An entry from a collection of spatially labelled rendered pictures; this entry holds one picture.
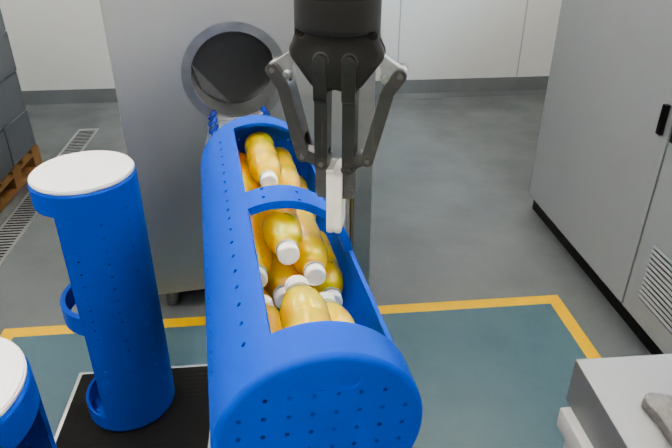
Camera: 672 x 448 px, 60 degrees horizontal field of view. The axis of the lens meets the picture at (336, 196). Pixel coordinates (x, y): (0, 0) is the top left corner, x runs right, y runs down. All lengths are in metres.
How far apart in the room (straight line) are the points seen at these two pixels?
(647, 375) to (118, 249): 1.32
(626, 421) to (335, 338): 0.43
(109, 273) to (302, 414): 1.09
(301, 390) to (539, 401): 1.80
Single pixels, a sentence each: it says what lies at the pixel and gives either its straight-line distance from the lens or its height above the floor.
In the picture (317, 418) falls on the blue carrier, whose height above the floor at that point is 1.13.
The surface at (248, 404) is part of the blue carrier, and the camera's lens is 0.76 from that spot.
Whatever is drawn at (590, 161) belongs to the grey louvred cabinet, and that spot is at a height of 0.57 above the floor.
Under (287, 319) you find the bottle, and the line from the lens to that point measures 0.85.
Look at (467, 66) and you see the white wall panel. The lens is 5.72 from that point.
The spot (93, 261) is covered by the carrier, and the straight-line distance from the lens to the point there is 1.76.
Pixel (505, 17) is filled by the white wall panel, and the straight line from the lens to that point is 5.72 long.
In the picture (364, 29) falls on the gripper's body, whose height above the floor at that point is 1.63.
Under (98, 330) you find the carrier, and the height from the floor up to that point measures 0.58.
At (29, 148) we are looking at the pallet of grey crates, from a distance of 4.52.
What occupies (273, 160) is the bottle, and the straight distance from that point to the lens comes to 1.32.
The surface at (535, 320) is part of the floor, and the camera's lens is 2.85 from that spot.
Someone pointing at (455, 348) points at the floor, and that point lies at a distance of 2.62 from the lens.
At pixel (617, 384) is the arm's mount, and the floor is 1.08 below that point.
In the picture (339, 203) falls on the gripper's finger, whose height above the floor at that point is 1.46.
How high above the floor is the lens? 1.73
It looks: 28 degrees down
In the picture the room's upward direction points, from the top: straight up
